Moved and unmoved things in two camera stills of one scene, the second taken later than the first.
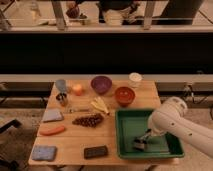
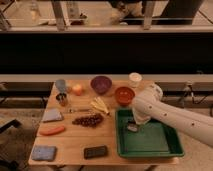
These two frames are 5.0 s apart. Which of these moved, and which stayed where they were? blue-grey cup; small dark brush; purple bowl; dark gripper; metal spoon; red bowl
Moved: small dark brush; dark gripper
Stayed: red bowl; purple bowl; blue-grey cup; metal spoon
